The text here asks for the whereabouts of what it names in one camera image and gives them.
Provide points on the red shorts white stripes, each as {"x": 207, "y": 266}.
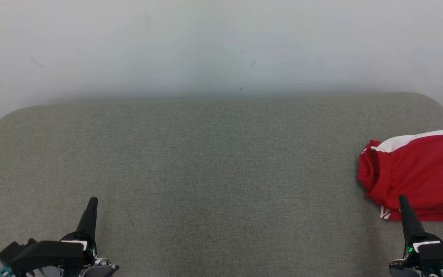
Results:
{"x": 425, "y": 173}

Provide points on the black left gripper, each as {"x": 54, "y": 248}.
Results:
{"x": 48, "y": 254}

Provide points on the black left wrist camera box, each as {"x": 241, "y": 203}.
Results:
{"x": 10, "y": 252}

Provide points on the red basketball jersey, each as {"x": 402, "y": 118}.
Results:
{"x": 386, "y": 213}

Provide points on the grey fabric sofa seat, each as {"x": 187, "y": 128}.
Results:
{"x": 221, "y": 173}

